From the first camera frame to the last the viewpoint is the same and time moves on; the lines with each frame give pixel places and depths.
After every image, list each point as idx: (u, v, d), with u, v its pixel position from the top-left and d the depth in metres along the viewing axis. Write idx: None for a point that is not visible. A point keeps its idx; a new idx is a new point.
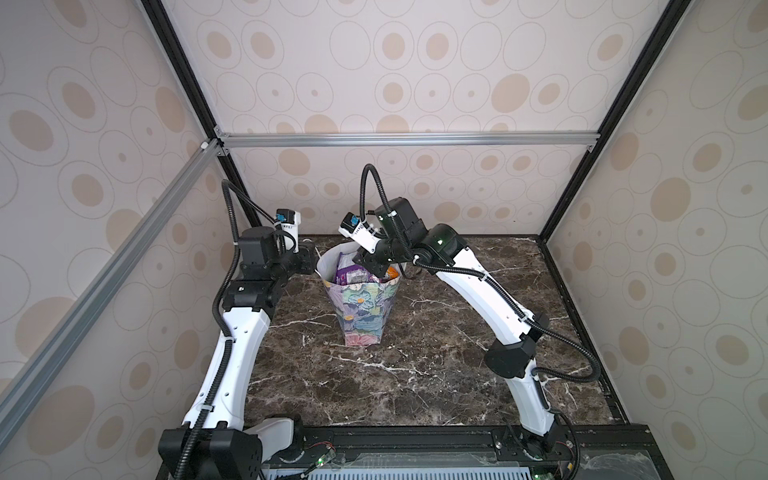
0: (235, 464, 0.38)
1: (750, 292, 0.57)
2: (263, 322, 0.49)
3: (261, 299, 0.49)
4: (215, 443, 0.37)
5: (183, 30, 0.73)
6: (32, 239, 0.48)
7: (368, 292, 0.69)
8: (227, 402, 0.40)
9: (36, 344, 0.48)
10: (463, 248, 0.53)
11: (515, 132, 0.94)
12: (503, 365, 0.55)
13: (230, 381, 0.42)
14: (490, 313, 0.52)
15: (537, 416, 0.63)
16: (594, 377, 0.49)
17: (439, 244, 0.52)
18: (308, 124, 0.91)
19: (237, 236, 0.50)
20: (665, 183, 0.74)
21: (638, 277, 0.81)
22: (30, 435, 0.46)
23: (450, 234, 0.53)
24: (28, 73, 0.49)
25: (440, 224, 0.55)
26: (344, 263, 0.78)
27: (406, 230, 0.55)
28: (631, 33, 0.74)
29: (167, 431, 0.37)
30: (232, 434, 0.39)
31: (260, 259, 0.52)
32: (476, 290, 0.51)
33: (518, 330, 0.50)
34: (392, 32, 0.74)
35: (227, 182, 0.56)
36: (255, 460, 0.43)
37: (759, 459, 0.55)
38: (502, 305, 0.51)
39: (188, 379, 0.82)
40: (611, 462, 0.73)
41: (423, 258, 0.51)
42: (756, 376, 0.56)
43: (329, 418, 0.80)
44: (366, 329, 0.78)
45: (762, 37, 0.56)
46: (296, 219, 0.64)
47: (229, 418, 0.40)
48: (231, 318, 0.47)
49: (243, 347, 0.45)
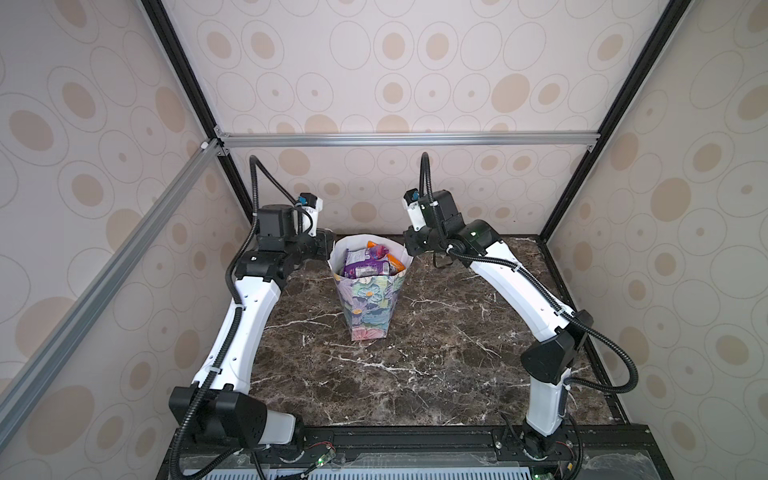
0: (240, 425, 0.40)
1: (750, 292, 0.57)
2: (273, 291, 0.49)
3: (273, 268, 0.49)
4: (220, 404, 0.39)
5: (183, 29, 0.73)
6: (32, 241, 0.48)
7: (377, 286, 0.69)
8: (235, 367, 0.42)
9: (36, 345, 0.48)
10: (498, 242, 0.54)
11: (515, 132, 0.94)
12: (540, 365, 0.52)
13: (238, 347, 0.43)
14: (522, 305, 0.51)
15: (548, 417, 0.62)
16: (633, 377, 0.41)
17: (473, 235, 0.54)
18: (308, 124, 0.91)
19: (257, 207, 0.51)
20: (665, 183, 0.74)
21: (638, 277, 0.81)
22: (31, 435, 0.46)
23: (486, 228, 0.55)
24: (29, 72, 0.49)
25: (478, 219, 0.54)
26: (354, 260, 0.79)
27: (445, 220, 0.58)
28: (631, 33, 0.74)
29: (178, 387, 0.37)
30: (237, 396, 0.41)
31: (276, 232, 0.53)
32: (508, 281, 0.51)
33: (554, 324, 0.48)
34: (392, 32, 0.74)
35: (255, 159, 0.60)
36: (259, 424, 0.45)
37: (758, 459, 0.55)
38: (537, 297, 0.50)
39: (189, 379, 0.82)
40: (610, 461, 0.73)
41: (456, 249, 0.54)
42: (756, 375, 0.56)
43: (329, 418, 0.80)
44: (374, 321, 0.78)
45: (761, 37, 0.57)
46: (318, 205, 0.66)
47: (236, 382, 0.41)
48: (242, 286, 0.48)
49: (252, 315, 0.45)
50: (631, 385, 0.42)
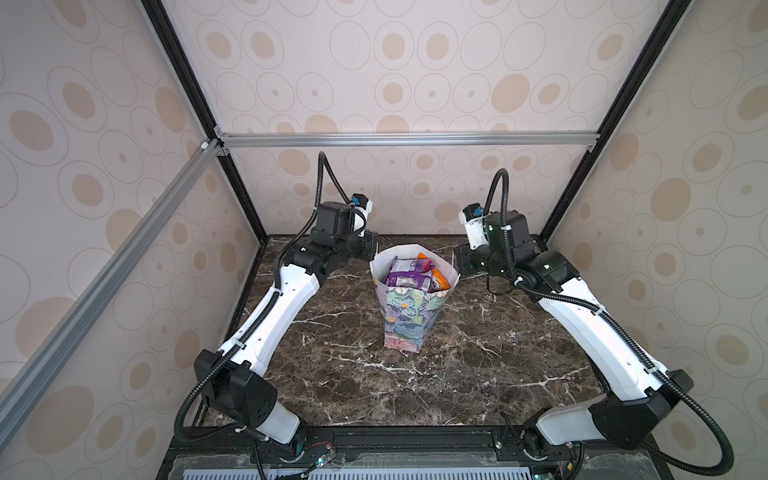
0: (247, 402, 0.41)
1: (750, 292, 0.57)
2: (312, 285, 0.50)
3: (317, 263, 0.50)
4: (234, 379, 0.40)
5: (183, 29, 0.73)
6: (31, 240, 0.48)
7: (413, 299, 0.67)
8: (257, 347, 0.43)
9: (36, 345, 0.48)
10: (574, 277, 0.48)
11: (515, 132, 0.94)
12: (617, 424, 0.44)
13: (265, 328, 0.45)
14: (604, 356, 0.44)
15: (560, 434, 0.61)
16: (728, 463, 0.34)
17: (546, 268, 0.49)
18: (308, 124, 0.91)
19: (317, 204, 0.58)
20: (665, 183, 0.74)
21: (638, 278, 0.81)
22: (31, 435, 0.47)
23: (561, 261, 0.50)
24: (29, 73, 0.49)
25: (550, 249, 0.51)
26: (399, 269, 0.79)
27: (515, 248, 0.52)
28: (632, 33, 0.74)
29: (204, 353, 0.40)
30: (250, 375, 0.42)
31: (330, 229, 0.54)
32: (587, 324, 0.45)
33: (643, 383, 0.41)
34: (392, 32, 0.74)
35: (323, 154, 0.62)
36: (265, 408, 0.46)
37: (758, 459, 0.55)
38: (621, 348, 0.43)
39: (189, 378, 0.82)
40: (610, 461, 0.73)
41: (526, 282, 0.49)
42: (756, 376, 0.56)
43: (329, 418, 0.80)
44: (408, 334, 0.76)
45: (761, 37, 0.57)
46: (369, 206, 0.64)
47: (254, 362, 0.42)
48: (284, 273, 0.50)
49: (286, 302, 0.47)
50: (726, 470, 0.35)
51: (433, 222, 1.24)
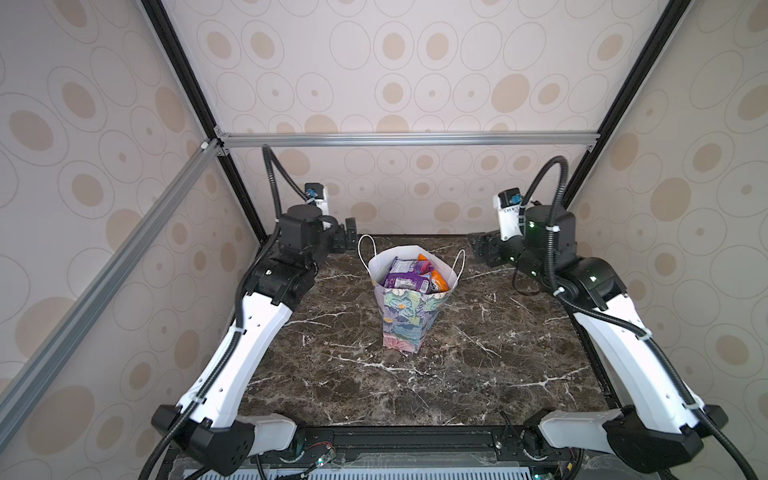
0: (215, 458, 0.38)
1: (750, 291, 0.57)
2: (281, 315, 0.45)
3: (284, 289, 0.44)
4: (194, 439, 0.37)
5: (183, 29, 0.73)
6: (31, 240, 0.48)
7: (410, 299, 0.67)
8: (218, 400, 0.39)
9: (36, 344, 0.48)
10: (621, 293, 0.43)
11: (515, 132, 0.94)
12: (637, 449, 0.43)
13: (227, 376, 0.40)
14: (641, 382, 0.41)
15: (562, 436, 0.61)
16: None
17: (593, 281, 0.43)
18: (308, 124, 0.91)
19: (279, 215, 0.44)
20: (665, 184, 0.74)
21: (638, 277, 0.81)
22: (31, 434, 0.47)
23: (608, 273, 0.44)
24: (29, 73, 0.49)
25: (597, 258, 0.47)
26: (398, 269, 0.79)
27: (559, 252, 0.45)
28: (632, 33, 0.74)
29: (161, 409, 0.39)
30: (211, 436, 0.38)
31: (297, 243, 0.46)
32: (629, 349, 0.41)
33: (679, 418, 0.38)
34: (392, 32, 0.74)
35: (268, 149, 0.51)
36: (240, 449, 0.43)
37: (759, 459, 0.55)
38: (662, 379, 0.39)
39: (189, 378, 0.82)
40: (610, 462, 0.73)
41: (566, 293, 0.43)
42: (756, 376, 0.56)
43: (329, 418, 0.80)
44: (405, 335, 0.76)
45: (761, 37, 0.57)
46: (326, 194, 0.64)
47: (215, 417, 0.38)
48: (246, 305, 0.44)
49: (249, 343, 0.42)
50: None
51: (433, 222, 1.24)
